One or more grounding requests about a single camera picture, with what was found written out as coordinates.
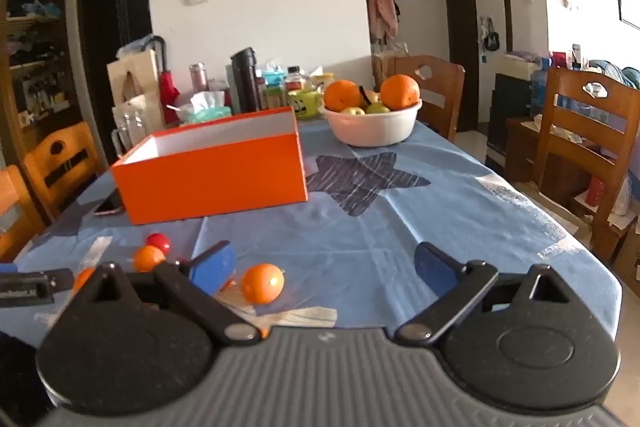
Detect red umbrella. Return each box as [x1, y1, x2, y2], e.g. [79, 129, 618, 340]
[149, 36, 181, 124]

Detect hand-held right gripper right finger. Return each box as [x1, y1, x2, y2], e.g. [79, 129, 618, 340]
[395, 242, 576, 348]

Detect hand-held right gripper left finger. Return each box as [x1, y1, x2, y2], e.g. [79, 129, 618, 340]
[75, 241, 263, 348]

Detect brown jar with label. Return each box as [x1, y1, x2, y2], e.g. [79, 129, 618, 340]
[285, 66, 307, 92]

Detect blue star tablecloth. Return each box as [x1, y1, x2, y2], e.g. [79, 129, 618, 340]
[0, 107, 623, 350]

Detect small red fruit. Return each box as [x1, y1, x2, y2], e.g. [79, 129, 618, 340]
[145, 233, 172, 255]

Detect pink hanging clothes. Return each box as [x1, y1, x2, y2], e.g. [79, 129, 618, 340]
[362, 0, 400, 42]

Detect white plastic basket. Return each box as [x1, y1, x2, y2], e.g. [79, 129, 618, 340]
[318, 99, 424, 148]

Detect teal lidded container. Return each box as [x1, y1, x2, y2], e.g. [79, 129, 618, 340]
[262, 71, 287, 108]

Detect wooden chair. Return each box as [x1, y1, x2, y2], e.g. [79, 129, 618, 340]
[532, 67, 640, 260]
[387, 55, 466, 142]
[0, 164, 47, 264]
[22, 122, 110, 224]

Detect brown paper bag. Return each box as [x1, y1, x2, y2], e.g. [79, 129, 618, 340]
[372, 42, 412, 80]

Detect wooden bookshelf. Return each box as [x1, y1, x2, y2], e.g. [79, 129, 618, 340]
[0, 0, 85, 168]

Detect orange cardboard box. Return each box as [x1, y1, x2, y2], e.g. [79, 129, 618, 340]
[110, 106, 309, 226]

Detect black thermos flask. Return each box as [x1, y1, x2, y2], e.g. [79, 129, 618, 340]
[230, 48, 264, 114]

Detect blue water jug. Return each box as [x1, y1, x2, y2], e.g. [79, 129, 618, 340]
[529, 57, 552, 118]

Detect large orange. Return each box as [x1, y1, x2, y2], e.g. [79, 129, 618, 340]
[324, 79, 364, 112]
[380, 74, 421, 110]

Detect teal tissue box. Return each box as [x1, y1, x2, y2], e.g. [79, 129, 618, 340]
[179, 91, 234, 124]

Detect pink bottle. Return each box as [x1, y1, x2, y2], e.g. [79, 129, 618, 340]
[188, 63, 209, 94]

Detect black hanging bag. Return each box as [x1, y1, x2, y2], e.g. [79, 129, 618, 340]
[482, 18, 501, 53]

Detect smartphone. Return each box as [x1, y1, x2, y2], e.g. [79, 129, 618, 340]
[94, 192, 125, 217]

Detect clear glass jar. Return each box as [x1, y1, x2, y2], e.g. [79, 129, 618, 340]
[112, 104, 152, 154]

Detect clear plastic wrapper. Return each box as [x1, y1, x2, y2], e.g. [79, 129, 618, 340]
[235, 304, 337, 329]
[75, 236, 114, 269]

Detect green panda mug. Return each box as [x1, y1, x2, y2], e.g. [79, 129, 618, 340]
[287, 89, 325, 120]

